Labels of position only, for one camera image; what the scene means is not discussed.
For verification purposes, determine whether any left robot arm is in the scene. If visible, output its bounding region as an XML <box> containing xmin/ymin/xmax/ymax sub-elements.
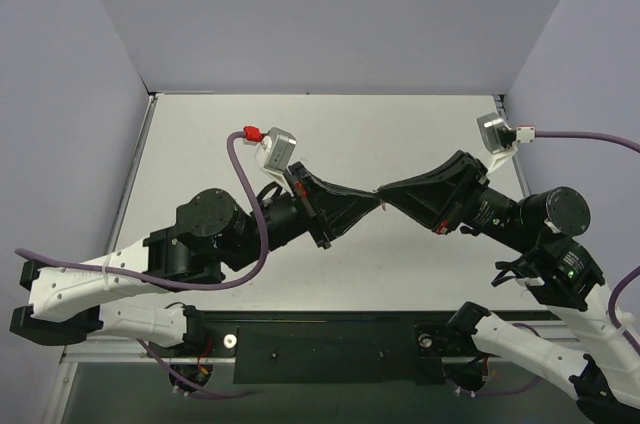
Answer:
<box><xmin>10</xmin><ymin>163</ymin><xmax>380</xmax><ymax>356</ymax></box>

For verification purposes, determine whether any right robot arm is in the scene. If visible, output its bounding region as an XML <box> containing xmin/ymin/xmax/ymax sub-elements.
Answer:
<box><xmin>376</xmin><ymin>151</ymin><xmax>639</xmax><ymax>423</ymax></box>

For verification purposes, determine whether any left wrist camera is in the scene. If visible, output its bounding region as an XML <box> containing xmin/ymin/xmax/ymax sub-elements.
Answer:
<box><xmin>254</xmin><ymin>127</ymin><xmax>297</xmax><ymax>187</ymax></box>

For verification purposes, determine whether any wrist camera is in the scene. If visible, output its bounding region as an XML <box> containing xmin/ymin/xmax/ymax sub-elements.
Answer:
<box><xmin>476</xmin><ymin>113</ymin><xmax>518</xmax><ymax>175</ymax></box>
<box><xmin>254</xmin><ymin>127</ymin><xmax>297</xmax><ymax>187</ymax></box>

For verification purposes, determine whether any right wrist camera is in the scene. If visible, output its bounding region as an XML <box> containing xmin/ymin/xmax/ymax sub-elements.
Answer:
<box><xmin>476</xmin><ymin>113</ymin><xmax>518</xmax><ymax>175</ymax></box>

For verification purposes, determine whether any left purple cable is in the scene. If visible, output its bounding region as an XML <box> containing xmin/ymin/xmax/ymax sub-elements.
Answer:
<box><xmin>14</xmin><ymin>124</ymin><xmax>271</xmax><ymax>291</ymax></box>

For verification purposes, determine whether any purple cable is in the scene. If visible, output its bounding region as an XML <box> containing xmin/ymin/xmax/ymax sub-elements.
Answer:
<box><xmin>14</xmin><ymin>124</ymin><xmax>271</xmax><ymax>291</ymax></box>
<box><xmin>517</xmin><ymin>124</ymin><xmax>640</xmax><ymax>340</ymax></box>

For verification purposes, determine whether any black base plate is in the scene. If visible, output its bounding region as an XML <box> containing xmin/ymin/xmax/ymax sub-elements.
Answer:
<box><xmin>149</xmin><ymin>310</ymin><xmax>501</xmax><ymax>388</ymax></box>

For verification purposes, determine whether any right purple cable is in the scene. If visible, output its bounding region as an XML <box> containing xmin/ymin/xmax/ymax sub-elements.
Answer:
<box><xmin>517</xmin><ymin>124</ymin><xmax>640</xmax><ymax>340</ymax></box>

